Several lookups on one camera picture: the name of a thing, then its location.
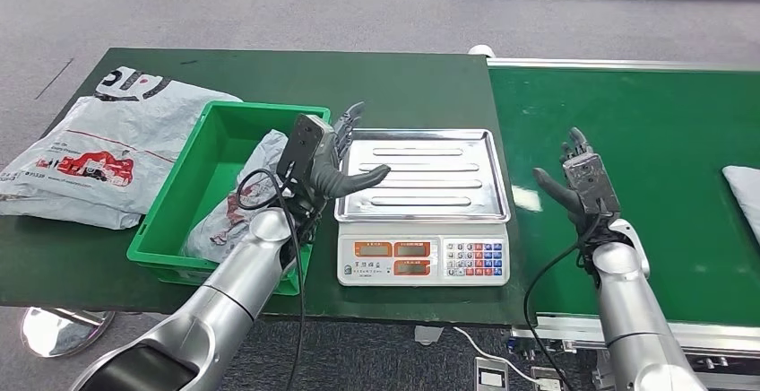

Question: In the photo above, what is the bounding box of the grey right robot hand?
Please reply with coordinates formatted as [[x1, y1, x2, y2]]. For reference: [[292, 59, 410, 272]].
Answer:
[[532, 127, 617, 239]]

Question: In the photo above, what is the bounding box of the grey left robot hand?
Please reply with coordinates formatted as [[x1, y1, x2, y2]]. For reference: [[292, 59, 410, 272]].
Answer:
[[292, 101, 393, 218]]

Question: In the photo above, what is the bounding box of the grey parcel bag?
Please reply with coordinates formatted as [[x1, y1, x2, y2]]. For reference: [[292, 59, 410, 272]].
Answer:
[[721, 165, 760, 248], [182, 129, 293, 265]]

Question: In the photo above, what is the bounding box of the green conveyor belt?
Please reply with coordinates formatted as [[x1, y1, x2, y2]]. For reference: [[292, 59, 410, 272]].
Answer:
[[485, 58, 760, 378]]

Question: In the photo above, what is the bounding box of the grey floor socket box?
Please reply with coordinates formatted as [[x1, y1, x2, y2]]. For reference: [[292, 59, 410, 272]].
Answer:
[[473, 357, 511, 391], [530, 366, 566, 391]]

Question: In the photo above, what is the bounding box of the dark green table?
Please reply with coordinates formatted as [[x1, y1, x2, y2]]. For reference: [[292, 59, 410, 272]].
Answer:
[[0, 48, 540, 327]]

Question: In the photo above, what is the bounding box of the white scale with steel tray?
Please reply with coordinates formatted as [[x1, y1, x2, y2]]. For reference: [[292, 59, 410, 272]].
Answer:
[[333, 128, 513, 288]]

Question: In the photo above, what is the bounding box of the green plastic bin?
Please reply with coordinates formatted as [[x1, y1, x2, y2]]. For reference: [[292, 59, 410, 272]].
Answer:
[[125, 100, 333, 298]]

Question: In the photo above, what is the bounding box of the white table foot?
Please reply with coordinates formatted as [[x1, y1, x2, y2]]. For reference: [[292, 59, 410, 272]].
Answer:
[[413, 326, 445, 347]]

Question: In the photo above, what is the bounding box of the large white red-print mailer bag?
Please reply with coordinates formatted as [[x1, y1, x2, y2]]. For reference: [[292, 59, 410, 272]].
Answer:
[[0, 65, 243, 232]]

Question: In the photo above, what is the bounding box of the chrome round table base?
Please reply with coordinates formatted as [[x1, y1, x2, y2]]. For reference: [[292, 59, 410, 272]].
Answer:
[[21, 308, 117, 360]]

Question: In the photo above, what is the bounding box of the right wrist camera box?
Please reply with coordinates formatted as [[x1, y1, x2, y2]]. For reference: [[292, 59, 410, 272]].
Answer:
[[562, 152, 622, 218]]

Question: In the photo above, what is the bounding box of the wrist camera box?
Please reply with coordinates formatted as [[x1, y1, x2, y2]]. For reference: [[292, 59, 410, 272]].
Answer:
[[562, 152, 622, 218], [275, 113, 333, 185]]

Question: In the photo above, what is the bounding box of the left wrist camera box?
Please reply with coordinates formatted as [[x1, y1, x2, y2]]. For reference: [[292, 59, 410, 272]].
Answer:
[[275, 113, 333, 185]]

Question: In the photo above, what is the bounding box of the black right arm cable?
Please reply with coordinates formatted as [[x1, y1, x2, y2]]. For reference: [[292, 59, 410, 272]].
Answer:
[[522, 213, 602, 391]]

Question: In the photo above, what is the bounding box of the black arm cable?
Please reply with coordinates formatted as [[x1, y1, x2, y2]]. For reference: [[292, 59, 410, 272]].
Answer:
[[235, 168, 308, 391], [522, 213, 602, 391]]

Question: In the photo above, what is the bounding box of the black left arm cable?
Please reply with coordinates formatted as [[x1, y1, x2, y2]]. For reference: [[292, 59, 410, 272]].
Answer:
[[235, 168, 308, 391]]

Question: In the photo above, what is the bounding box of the white floor cable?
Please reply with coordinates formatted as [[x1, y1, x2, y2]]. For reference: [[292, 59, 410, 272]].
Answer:
[[451, 326, 563, 391]]

